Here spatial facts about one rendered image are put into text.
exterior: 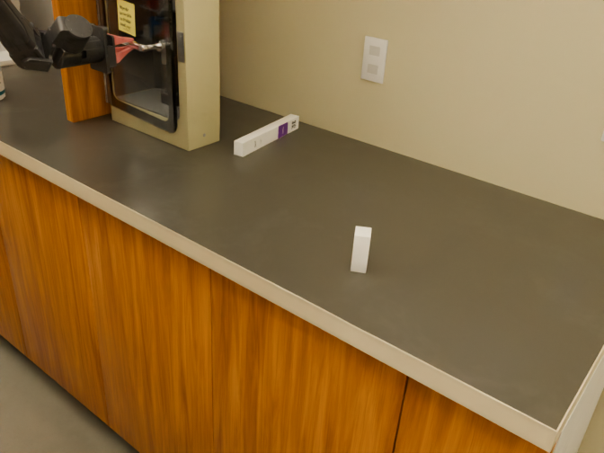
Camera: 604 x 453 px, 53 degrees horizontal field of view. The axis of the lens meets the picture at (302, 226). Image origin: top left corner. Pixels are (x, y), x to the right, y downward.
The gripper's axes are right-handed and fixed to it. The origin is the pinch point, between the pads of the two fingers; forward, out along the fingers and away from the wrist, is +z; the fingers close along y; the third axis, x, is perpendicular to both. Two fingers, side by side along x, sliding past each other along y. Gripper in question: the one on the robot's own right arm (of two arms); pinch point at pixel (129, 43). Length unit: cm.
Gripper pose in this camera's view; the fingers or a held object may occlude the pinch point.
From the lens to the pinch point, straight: 154.2
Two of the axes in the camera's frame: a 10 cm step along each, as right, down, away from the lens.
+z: 6.2, -3.5, 7.0
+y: 0.6, -8.7, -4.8
